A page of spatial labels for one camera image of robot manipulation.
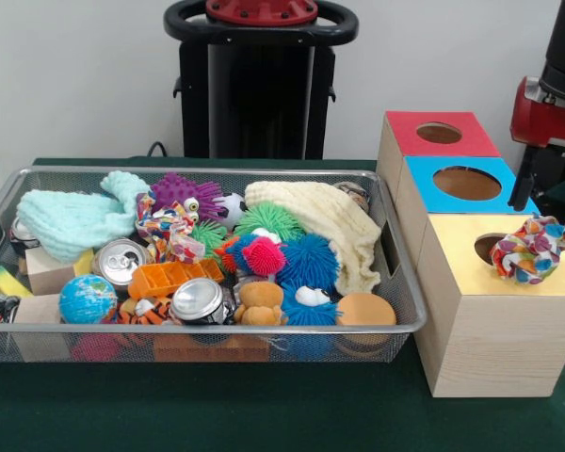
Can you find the silver mesh bin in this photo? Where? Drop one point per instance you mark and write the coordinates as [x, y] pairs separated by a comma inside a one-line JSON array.
[[311, 350]]

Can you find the pink spiky ball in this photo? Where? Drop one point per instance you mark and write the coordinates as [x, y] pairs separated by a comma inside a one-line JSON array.
[[263, 254]]

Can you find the cream cloth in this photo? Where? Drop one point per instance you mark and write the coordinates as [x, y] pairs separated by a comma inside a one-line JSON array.
[[329, 216]]

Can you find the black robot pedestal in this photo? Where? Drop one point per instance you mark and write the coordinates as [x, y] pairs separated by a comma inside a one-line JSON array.
[[263, 94]]

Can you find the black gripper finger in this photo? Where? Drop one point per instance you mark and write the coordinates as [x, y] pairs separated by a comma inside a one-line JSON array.
[[522, 181]]

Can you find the mint green cloth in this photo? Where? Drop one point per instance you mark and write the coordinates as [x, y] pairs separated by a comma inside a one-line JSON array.
[[70, 221]]

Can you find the orange plush toy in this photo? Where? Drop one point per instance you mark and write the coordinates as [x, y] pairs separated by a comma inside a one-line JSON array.
[[261, 301]]

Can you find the small soccer ball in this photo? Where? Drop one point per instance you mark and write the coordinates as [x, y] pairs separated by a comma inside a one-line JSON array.
[[233, 207]]

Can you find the orange plastic crate toy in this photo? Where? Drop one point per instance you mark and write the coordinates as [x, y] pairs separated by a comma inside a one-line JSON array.
[[169, 278]]

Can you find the purple spiky ball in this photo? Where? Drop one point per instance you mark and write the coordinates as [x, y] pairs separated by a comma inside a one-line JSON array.
[[188, 190]]

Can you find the wooden box with three holes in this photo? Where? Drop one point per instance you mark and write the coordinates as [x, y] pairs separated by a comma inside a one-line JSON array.
[[499, 339]]

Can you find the blue spiky ball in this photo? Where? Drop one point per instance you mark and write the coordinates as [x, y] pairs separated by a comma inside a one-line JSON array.
[[311, 256]]

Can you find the blue globe ball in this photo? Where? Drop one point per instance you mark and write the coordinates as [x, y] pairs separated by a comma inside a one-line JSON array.
[[87, 299]]

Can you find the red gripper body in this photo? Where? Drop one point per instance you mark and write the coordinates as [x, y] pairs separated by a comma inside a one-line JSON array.
[[546, 122]]

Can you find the silver drink can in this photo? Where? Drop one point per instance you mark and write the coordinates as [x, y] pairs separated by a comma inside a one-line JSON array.
[[117, 263], [198, 301]]

